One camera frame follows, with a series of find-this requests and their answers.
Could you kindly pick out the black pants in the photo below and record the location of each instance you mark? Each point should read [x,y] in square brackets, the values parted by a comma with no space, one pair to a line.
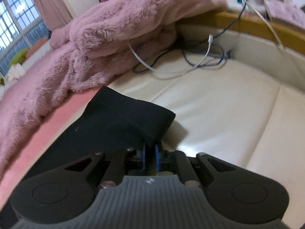
[65,180]

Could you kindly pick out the green cushion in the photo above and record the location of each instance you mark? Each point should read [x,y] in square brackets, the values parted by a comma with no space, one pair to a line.
[19,58]

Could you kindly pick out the wooden bedside table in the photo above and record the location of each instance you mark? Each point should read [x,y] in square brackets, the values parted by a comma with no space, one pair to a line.
[292,38]

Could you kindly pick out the window with grid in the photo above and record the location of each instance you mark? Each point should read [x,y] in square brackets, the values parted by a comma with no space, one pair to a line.
[21,27]

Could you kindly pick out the pink curtain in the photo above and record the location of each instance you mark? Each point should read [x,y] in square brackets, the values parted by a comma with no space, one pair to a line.
[54,13]

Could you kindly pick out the pink bed sheet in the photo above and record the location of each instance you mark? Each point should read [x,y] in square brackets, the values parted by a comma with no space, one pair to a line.
[43,133]

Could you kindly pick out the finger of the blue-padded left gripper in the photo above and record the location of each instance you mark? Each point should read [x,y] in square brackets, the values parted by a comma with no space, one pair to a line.
[139,158]

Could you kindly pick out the fluffy pink blanket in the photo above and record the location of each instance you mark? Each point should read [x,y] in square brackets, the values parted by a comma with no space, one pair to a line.
[88,52]

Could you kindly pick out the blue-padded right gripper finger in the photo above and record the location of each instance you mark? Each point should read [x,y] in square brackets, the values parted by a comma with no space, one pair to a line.
[159,157]

